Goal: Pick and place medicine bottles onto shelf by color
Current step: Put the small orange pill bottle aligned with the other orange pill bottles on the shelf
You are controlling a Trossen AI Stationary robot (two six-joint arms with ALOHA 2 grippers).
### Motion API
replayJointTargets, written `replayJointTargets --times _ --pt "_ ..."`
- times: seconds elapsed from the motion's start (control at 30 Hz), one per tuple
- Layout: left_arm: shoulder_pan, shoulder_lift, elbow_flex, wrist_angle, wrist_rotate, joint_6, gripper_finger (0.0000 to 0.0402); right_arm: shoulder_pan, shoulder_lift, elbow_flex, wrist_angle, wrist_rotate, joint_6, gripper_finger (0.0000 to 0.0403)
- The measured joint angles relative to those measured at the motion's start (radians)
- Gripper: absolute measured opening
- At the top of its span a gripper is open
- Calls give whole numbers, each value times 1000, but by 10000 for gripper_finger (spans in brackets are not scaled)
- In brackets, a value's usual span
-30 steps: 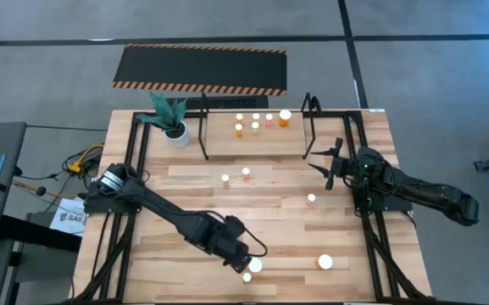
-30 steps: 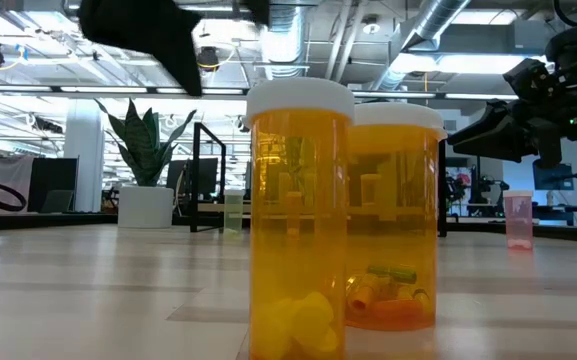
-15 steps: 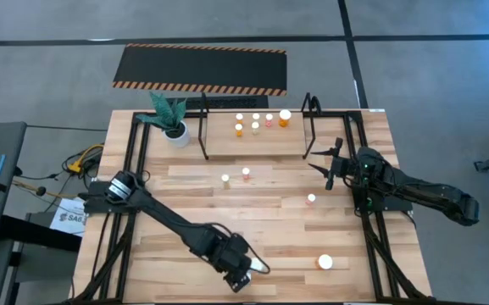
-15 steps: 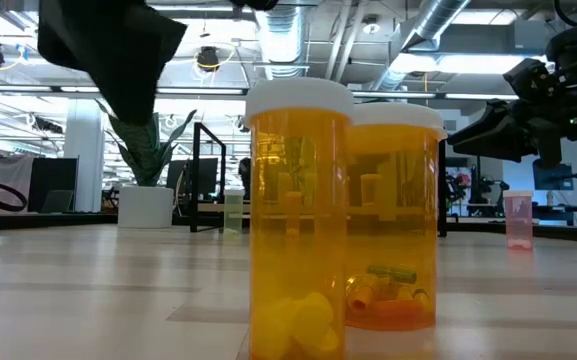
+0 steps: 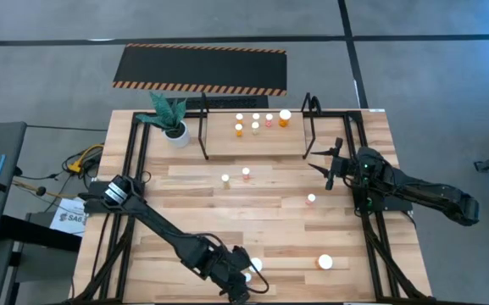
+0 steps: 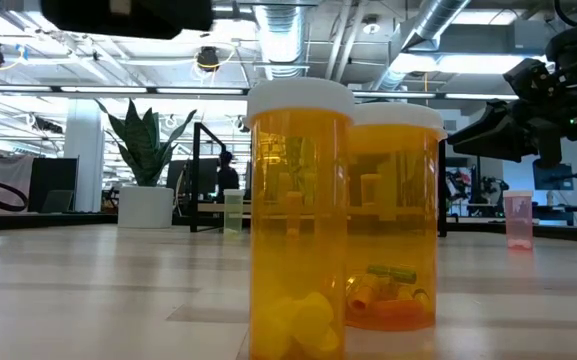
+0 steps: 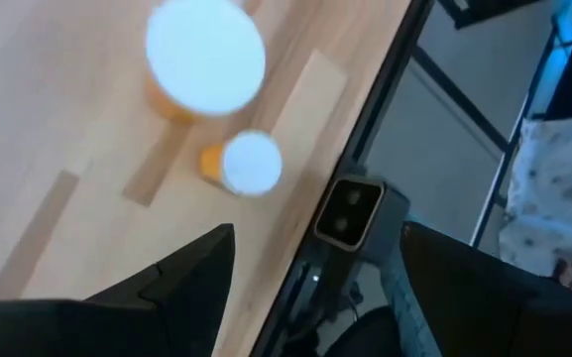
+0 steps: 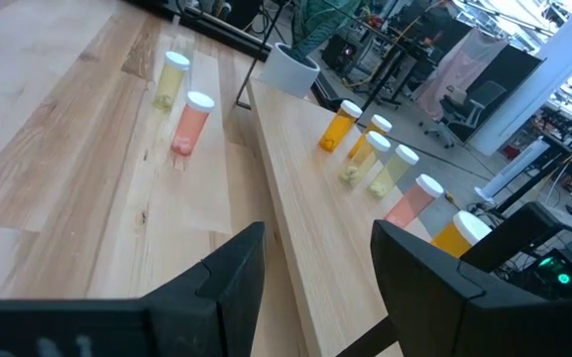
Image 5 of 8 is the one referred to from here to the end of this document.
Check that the black aluminium table frame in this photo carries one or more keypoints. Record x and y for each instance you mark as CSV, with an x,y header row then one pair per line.
x,y
337,114

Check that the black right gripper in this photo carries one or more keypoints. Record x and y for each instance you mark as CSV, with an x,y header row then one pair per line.
x,y
348,169

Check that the black curved bracket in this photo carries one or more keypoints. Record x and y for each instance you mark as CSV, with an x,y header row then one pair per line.
x,y
312,106

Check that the large orange pill bottle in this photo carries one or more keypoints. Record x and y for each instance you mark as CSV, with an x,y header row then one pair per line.
x,y
325,262
285,115

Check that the white bottle bottom centre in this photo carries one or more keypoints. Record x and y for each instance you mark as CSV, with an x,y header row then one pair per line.
x,y
257,265

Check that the wooden shelf black metal frame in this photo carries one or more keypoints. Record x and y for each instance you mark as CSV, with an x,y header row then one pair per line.
x,y
248,146

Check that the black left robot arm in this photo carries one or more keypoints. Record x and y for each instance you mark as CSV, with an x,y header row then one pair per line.
x,y
163,229

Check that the white printed paper sheet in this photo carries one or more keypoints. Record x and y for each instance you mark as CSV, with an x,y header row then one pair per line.
x,y
68,220

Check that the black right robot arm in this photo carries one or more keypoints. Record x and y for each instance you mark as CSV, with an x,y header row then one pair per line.
x,y
430,195

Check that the black hazard-striped floor mat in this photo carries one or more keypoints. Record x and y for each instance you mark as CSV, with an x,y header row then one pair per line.
x,y
201,68

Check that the snake plant in white pot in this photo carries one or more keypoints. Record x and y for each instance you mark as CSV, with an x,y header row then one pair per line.
x,y
168,114

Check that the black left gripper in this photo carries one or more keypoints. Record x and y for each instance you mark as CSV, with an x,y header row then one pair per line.
x,y
216,262

